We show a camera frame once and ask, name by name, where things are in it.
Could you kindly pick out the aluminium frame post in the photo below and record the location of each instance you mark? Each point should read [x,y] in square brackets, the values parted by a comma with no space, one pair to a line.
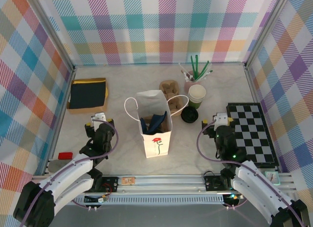
[266,29]
[58,38]

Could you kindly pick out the small orange label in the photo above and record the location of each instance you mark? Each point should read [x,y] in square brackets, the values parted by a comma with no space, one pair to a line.
[128,181]

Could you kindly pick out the black white chessboard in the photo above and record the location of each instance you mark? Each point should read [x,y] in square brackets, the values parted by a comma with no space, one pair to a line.
[256,139]

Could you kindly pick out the white flower paper bag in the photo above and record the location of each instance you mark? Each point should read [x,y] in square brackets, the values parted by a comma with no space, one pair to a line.
[156,151]

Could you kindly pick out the black plastic cup lid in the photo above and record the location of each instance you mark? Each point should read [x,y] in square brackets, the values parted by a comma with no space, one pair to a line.
[189,113]
[188,122]

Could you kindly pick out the small red block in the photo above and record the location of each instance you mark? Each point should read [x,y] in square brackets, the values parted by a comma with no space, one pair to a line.
[66,155]

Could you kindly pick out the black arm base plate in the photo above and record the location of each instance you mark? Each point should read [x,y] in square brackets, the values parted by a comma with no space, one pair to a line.
[212,183]
[110,181]

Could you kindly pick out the green white paper cup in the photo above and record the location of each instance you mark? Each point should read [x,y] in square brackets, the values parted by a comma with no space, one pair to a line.
[196,92]
[195,100]
[195,106]

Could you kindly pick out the dark navy paper napkin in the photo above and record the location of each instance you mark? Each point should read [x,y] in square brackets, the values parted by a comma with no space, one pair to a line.
[88,95]

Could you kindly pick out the long aluminium base rail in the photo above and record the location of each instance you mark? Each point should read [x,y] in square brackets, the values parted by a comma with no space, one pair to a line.
[166,181]

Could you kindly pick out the brown cardboard napkin box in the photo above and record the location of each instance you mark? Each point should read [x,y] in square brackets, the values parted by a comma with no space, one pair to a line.
[85,110]

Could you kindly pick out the pink straw holder cup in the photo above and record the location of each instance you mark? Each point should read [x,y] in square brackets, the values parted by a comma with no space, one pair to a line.
[187,85]

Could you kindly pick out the dark green plastic straw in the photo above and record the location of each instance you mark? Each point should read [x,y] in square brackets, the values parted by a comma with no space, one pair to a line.
[195,68]
[192,68]

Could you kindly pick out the light green plastic straw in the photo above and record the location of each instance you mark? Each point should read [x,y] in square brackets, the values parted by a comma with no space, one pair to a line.
[204,69]

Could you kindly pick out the aluminium side rail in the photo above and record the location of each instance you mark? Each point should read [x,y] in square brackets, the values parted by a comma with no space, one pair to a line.
[252,86]
[58,129]

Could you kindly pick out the white wrapped straw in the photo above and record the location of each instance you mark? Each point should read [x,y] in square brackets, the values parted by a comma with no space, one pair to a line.
[207,75]
[206,71]
[187,77]
[185,70]

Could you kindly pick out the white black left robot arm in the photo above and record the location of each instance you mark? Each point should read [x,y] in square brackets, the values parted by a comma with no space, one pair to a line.
[73,185]

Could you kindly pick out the small teal alarm clock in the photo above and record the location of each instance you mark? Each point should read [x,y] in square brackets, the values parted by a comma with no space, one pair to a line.
[272,176]

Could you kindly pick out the blue paper napkin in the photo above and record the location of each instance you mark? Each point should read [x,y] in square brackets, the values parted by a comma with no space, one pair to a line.
[154,123]

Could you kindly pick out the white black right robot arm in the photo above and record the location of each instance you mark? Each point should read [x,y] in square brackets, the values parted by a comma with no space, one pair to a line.
[244,188]

